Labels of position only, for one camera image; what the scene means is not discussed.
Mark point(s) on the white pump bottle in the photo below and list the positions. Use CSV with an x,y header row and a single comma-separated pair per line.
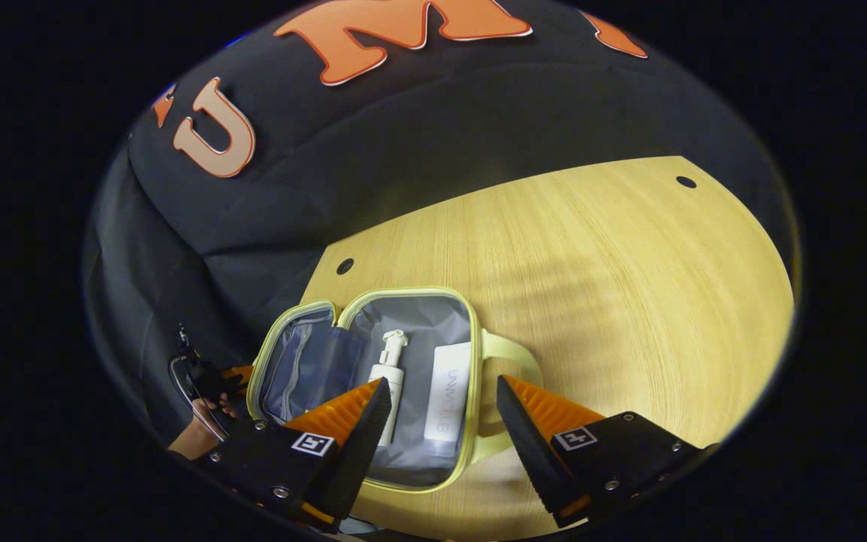
x,y
392,384

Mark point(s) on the pale yellow small suitcase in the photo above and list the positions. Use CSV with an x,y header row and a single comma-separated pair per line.
x,y
418,324

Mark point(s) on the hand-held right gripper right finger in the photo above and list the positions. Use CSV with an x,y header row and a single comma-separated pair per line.
x,y
527,444

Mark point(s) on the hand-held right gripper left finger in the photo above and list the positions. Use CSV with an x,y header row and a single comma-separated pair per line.
x,y
362,444

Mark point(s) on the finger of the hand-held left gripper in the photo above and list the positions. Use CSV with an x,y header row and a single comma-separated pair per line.
x,y
238,374

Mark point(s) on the white squeeze tube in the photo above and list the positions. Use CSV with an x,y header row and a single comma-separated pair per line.
x,y
448,391

